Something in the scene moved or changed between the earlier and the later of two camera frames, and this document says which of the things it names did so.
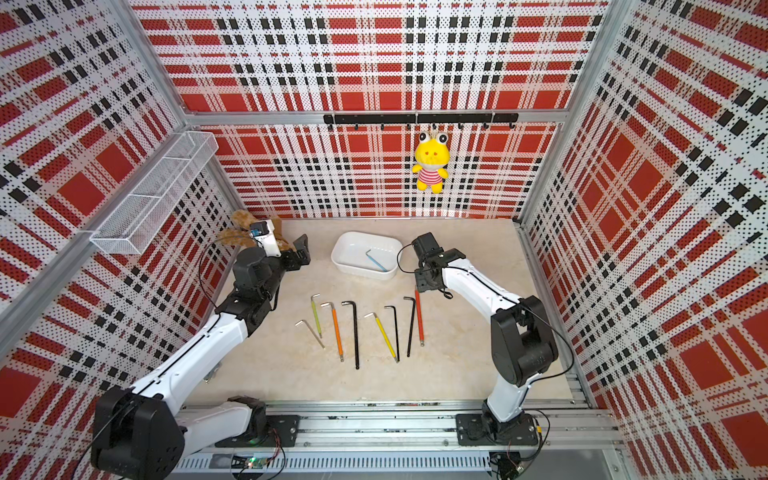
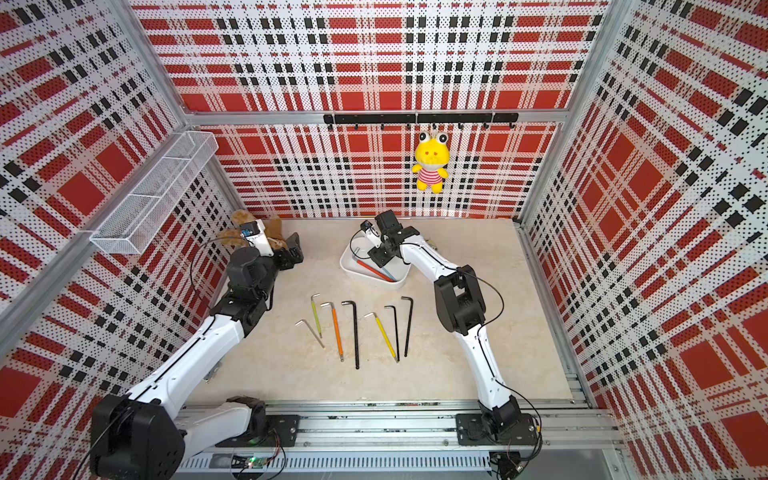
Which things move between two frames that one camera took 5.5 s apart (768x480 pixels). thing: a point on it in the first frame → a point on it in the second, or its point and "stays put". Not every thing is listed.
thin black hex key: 396,329 stays put
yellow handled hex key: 384,335 stays put
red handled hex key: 420,318 → 374,270
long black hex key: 356,340 stays put
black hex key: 411,323 stays put
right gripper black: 419,279 → 377,257
